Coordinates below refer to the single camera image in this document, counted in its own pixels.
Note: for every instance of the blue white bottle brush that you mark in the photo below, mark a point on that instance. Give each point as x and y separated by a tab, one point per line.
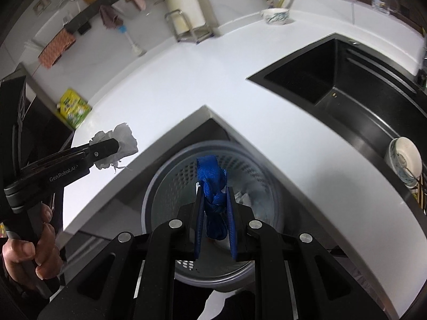
136	49

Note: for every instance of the person's left hand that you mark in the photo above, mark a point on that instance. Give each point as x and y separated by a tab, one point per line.
28	263

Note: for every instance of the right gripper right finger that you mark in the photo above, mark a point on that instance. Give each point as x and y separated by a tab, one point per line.
236	228

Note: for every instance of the brown hanging cloth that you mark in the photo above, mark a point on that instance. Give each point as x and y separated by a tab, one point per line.
109	17

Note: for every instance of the white dishes in sink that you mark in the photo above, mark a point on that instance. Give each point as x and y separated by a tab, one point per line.
404	159

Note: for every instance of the clear glass measuring cup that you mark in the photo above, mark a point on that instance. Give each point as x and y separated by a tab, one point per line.
386	6

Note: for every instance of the patterned ceramic bowl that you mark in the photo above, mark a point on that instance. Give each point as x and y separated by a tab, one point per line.
275	16

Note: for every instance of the blue ribbon scrap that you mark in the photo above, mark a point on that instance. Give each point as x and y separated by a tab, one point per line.
213	178

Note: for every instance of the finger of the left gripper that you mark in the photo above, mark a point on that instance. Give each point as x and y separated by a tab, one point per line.
98	151

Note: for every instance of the black kitchen sink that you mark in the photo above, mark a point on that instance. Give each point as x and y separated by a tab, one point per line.
357	92

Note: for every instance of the green yellow refill pouch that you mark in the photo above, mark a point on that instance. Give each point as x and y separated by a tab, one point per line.
73	108

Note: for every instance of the grey perforated trash bin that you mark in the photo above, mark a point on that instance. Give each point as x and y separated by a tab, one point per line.
175	185

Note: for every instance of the orange wavy sponge cloth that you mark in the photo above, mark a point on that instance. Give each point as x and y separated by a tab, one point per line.
62	41

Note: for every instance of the white cutting board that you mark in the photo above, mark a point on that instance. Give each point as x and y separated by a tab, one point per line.
187	0

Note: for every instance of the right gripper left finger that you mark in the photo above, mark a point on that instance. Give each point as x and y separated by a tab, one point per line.
196	223

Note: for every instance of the white receipt paper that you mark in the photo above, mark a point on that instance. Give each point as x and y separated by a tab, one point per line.
258	209

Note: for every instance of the black wall rail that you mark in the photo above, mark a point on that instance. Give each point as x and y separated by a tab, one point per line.
86	15

